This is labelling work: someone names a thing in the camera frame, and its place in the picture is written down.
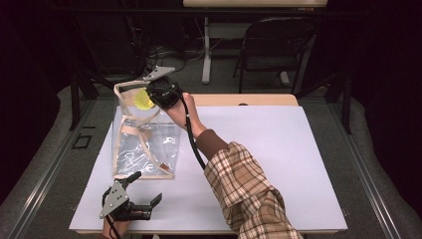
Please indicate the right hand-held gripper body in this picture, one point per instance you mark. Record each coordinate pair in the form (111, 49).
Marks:
(164, 93)

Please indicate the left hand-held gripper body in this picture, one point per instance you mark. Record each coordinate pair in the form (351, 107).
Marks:
(114, 199)

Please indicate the yellow shuttlecock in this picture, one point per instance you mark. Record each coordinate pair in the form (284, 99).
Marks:
(142, 100)

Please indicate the clear bag with beige trim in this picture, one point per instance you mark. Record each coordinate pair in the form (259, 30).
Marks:
(149, 151)

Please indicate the person's left hand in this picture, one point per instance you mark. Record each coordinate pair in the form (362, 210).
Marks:
(116, 227)

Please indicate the person's right hand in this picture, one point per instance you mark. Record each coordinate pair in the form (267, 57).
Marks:
(184, 114)

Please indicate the white-legged desk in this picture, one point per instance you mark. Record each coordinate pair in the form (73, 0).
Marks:
(207, 49)

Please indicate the black metal stand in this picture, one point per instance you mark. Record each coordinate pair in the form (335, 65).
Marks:
(346, 106)
(75, 99)

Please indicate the black folding chair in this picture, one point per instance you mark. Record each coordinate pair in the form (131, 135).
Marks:
(275, 43)

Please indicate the aluminium floor rail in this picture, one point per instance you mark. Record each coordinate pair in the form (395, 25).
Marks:
(49, 172)
(365, 172)

